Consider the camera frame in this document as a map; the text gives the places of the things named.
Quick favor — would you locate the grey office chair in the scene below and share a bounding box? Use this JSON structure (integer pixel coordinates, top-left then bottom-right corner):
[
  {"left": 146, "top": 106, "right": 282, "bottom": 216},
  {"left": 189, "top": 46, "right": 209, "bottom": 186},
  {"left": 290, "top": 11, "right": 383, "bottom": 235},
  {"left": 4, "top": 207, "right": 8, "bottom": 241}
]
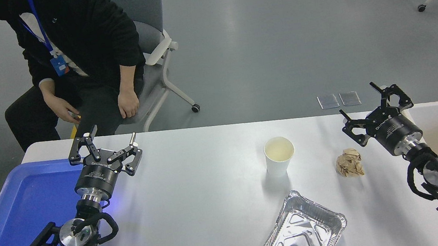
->
[{"left": 97, "top": 0, "right": 203, "bottom": 137}]

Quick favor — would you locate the crumpled tan paper ball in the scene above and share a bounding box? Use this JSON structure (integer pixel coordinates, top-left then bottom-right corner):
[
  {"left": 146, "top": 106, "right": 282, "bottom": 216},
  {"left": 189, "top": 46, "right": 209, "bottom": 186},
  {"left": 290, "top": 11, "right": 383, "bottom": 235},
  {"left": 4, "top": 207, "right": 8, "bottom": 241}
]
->
[{"left": 334, "top": 146, "right": 365, "bottom": 180}]

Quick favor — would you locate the person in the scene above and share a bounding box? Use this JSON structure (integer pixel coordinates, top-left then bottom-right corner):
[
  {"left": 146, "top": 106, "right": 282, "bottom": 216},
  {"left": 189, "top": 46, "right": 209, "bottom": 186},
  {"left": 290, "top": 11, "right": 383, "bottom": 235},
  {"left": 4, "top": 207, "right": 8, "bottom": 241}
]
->
[{"left": 0, "top": 0, "right": 157, "bottom": 155}]

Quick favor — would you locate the white paper cup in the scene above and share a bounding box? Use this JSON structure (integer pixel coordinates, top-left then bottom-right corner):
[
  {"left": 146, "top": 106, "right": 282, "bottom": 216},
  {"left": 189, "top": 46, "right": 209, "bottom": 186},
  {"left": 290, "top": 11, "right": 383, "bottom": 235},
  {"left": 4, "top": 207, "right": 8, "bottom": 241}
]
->
[{"left": 262, "top": 135, "right": 298, "bottom": 179}]

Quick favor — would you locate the person's right hand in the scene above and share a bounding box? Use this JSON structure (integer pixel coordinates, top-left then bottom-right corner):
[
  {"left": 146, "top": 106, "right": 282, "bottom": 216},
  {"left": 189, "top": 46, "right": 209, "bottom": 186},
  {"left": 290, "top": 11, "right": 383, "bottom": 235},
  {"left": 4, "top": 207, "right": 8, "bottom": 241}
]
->
[{"left": 42, "top": 88, "right": 82, "bottom": 128}]

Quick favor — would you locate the clear floor plate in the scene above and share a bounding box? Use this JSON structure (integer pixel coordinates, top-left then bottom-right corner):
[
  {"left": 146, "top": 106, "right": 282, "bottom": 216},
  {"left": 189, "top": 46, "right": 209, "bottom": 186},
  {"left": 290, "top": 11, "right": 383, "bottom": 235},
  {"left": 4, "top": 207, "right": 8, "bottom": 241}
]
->
[
  {"left": 339, "top": 90, "right": 362, "bottom": 107},
  {"left": 317, "top": 93, "right": 340, "bottom": 110}
]

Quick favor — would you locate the person's left hand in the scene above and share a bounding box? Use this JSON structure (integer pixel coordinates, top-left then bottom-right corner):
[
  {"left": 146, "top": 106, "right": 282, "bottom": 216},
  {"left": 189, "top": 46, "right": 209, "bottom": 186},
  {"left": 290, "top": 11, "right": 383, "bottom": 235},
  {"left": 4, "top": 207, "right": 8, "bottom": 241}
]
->
[{"left": 116, "top": 87, "right": 142, "bottom": 120}]

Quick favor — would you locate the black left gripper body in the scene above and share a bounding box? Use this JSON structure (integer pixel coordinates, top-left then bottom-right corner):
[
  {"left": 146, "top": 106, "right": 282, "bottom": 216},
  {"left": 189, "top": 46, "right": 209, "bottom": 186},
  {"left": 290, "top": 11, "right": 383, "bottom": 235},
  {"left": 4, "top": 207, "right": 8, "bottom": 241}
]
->
[{"left": 70, "top": 147, "right": 127, "bottom": 203}]

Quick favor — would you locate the blue lanyard badge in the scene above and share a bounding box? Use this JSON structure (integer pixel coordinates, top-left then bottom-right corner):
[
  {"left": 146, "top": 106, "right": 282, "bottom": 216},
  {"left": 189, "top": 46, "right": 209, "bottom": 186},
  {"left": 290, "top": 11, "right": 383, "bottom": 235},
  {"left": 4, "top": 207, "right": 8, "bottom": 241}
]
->
[{"left": 15, "top": 0, "right": 70, "bottom": 82}]

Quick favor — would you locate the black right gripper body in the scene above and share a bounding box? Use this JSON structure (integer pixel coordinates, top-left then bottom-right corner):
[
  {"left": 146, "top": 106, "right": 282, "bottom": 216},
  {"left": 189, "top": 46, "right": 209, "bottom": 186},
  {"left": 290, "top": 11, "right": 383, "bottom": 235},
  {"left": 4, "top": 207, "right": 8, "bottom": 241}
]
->
[{"left": 367, "top": 102, "right": 425, "bottom": 157}]

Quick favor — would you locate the silver foil tray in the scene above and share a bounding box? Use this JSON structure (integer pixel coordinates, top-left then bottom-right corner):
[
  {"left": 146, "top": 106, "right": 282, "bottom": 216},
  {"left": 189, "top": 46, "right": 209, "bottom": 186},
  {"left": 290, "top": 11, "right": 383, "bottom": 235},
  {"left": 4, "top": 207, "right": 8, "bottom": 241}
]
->
[{"left": 243, "top": 184, "right": 351, "bottom": 246}]

